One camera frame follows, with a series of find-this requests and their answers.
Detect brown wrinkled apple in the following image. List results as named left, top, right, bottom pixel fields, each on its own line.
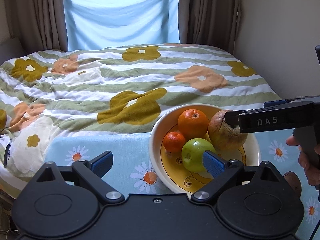
left=208, top=110, right=248, bottom=151

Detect small orange mandarin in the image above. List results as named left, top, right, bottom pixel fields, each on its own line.
left=163, top=132, right=186, bottom=153

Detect brown kiwi fruit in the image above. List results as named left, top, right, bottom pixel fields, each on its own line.
left=283, top=171, right=302, bottom=198

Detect person's right hand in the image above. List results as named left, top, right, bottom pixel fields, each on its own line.
left=286, top=135, right=320, bottom=186

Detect small green apple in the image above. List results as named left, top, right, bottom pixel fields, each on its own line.
left=181, top=138, right=216, bottom=173

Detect light blue daisy tablecloth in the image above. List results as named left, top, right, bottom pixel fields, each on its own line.
left=45, top=130, right=319, bottom=239

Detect cream yellow ceramic bowl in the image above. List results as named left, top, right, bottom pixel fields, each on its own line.
left=149, top=103, right=261, bottom=196

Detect orange in bowl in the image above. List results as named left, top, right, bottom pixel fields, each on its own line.
left=177, top=109, right=209, bottom=139

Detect black remote on bed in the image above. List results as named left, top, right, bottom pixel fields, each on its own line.
left=3, top=139, right=12, bottom=167

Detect floral striped duvet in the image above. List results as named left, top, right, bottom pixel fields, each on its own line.
left=1, top=43, right=278, bottom=198

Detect right brown curtain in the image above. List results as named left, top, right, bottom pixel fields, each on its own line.
left=178, top=0, right=241, bottom=54

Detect brown curtain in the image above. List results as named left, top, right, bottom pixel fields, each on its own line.
left=178, top=0, right=241, bottom=54
left=4, top=0, right=68, bottom=54

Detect grey headboard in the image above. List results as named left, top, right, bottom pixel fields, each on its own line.
left=0, top=38, right=26, bottom=64

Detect light blue window cloth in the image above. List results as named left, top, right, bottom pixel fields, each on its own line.
left=63, top=0, right=180, bottom=51

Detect left brown curtain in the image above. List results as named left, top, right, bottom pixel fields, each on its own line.
left=4, top=0, right=68, bottom=54

